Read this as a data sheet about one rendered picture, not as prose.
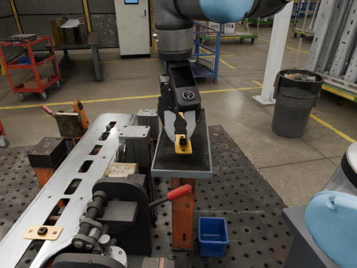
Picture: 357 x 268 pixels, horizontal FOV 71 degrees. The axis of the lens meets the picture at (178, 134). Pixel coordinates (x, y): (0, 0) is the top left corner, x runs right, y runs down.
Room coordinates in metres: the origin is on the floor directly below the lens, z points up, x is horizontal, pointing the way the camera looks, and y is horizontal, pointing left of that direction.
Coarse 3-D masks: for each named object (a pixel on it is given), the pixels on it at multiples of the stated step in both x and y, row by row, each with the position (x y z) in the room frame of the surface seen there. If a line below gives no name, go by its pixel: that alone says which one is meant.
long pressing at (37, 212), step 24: (96, 120) 1.04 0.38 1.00; (120, 120) 1.03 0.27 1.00; (96, 144) 0.82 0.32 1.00; (72, 168) 0.67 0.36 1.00; (96, 168) 0.67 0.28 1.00; (48, 192) 0.55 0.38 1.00; (24, 216) 0.46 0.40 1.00; (48, 216) 0.46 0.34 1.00; (72, 216) 0.46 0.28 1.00; (24, 240) 0.39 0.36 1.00; (48, 240) 0.39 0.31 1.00; (0, 264) 0.33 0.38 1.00
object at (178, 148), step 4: (176, 136) 0.54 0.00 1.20; (180, 136) 0.54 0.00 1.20; (184, 136) 0.54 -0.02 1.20; (176, 140) 0.52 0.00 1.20; (180, 140) 0.51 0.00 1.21; (184, 140) 0.51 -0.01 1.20; (188, 140) 0.52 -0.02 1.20; (176, 144) 0.50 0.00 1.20; (180, 144) 0.50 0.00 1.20; (184, 144) 0.50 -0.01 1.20; (188, 144) 0.51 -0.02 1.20; (176, 148) 0.48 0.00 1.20; (180, 148) 0.48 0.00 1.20; (184, 148) 0.49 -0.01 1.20; (188, 148) 0.49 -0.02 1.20; (176, 152) 0.47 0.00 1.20; (180, 152) 0.47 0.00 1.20; (184, 152) 0.47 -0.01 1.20; (188, 152) 0.47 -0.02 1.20
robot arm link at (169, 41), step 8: (160, 32) 0.50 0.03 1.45; (168, 32) 0.49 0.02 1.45; (176, 32) 0.49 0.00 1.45; (184, 32) 0.50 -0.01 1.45; (192, 32) 0.52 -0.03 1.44; (160, 40) 0.50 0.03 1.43; (168, 40) 0.49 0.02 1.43; (176, 40) 0.49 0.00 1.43; (184, 40) 0.50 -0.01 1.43; (192, 40) 0.51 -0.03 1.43; (160, 48) 0.50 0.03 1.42; (168, 48) 0.49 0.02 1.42; (176, 48) 0.49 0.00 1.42; (184, 48) 0.50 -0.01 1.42
